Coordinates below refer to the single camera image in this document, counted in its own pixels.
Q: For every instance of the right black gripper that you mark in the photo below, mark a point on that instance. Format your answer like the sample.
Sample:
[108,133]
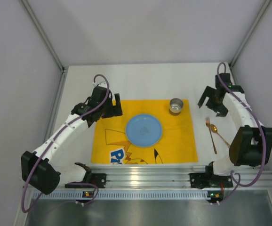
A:
[212,101]

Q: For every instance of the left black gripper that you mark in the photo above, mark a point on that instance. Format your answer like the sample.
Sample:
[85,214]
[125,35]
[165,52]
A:
[112,110]

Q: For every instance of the rose gold fork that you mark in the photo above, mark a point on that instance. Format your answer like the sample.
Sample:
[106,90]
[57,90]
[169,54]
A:
[207,122]

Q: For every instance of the light blue plate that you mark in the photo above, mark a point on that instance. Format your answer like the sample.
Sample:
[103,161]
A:
[143,130]

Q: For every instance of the yellow cartoon placemat cloth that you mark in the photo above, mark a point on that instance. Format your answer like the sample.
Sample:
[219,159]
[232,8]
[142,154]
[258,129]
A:
[176,144]

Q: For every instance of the metal cup with brown base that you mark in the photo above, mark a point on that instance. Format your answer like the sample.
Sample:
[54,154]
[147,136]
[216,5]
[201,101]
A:
[175,106]

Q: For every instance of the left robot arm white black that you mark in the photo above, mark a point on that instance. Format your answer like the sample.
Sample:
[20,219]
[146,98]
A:
[47,167]

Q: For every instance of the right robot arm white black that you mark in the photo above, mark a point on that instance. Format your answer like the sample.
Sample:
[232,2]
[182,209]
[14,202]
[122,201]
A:
[246,148]

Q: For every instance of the gold spoon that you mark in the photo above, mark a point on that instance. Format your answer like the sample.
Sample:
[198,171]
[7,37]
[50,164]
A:
[215,130]

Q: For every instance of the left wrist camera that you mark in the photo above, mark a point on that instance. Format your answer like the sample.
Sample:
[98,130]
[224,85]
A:
[99,93]

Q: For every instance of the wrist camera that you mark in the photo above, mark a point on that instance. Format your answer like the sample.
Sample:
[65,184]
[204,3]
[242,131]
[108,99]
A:
[99,93]
[226,79]

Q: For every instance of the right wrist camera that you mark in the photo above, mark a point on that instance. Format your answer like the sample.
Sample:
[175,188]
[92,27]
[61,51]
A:
[226,79]

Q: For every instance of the right aluminium corner post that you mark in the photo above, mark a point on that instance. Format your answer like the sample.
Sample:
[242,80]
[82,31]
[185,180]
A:
[266,4]

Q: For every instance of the aluminium corner post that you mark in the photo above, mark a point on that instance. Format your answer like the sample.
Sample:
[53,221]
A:
[266,4]
[40,30]

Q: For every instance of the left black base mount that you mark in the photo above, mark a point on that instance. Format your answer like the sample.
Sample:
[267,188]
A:
[97,179]

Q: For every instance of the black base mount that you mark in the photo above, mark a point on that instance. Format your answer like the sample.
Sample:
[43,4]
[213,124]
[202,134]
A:
[203,180]
[97,179]

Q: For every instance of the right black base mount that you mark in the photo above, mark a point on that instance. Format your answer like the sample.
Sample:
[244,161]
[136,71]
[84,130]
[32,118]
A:
[203,180]

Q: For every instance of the aluminium rail frame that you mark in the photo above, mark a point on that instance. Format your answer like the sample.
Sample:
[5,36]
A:
[144,177]

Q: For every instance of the slotted cable duct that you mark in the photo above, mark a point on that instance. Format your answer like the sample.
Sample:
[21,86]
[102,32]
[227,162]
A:
[134,195]

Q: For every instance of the left aluminium corner post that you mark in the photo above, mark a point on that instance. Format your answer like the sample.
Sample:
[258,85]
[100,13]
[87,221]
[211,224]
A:
[40,30]

